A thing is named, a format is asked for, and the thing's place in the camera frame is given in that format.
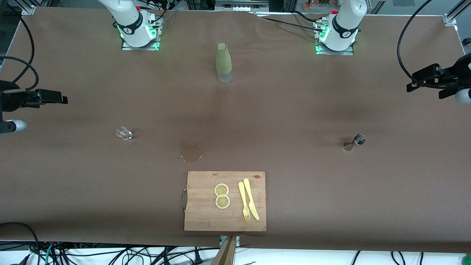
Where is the steel double jigger cup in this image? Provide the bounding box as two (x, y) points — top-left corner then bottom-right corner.
(343, 134), (366, 152)

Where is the black camera cable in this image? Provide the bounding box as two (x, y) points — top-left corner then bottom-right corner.
(9, 9), (36, 84)
(397, 0), (435, 89)

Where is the green sleeved glass bottle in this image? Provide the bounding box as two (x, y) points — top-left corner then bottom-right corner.
(216, 43), (233, 84)

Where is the grey power strip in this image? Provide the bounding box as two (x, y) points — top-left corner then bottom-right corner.
(215, 0), (270, 11)

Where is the black left camera cable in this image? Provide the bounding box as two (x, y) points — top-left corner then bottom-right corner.
(397, 0), (435, 89)

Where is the black right camera cable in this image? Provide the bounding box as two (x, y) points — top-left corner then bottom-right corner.
(9, 9), (36, 84)

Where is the wooden post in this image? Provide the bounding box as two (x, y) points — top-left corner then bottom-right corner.
(212, 236), (238, 265)

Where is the yellow plastic fork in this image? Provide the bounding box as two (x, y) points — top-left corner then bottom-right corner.
(238, 181), (251, 222)

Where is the wooden cutting board with handle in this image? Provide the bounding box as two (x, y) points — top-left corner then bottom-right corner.
(181, 171), (267, 232)

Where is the aluminium arm base plate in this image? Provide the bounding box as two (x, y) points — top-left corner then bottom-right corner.
(121, 40), (160, 51)
(315, 44), (355, 56)

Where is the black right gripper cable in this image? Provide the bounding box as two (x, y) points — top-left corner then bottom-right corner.
(0, 56), (39, 91)

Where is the green cable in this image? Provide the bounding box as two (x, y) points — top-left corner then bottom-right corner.
(43, 244), (56, 265)

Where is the clear glass beaker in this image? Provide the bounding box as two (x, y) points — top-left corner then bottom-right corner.
(116, 126), (133, 141)

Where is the black floor cable loop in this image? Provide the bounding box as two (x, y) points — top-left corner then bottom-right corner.
(0, 222), (40, 265)

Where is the brown table cover sheet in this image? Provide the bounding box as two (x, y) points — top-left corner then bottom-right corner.
(0, 7), (471, 254)

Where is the yellow plastic knife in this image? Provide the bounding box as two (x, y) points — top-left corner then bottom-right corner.
(243, 178), (260, 220)

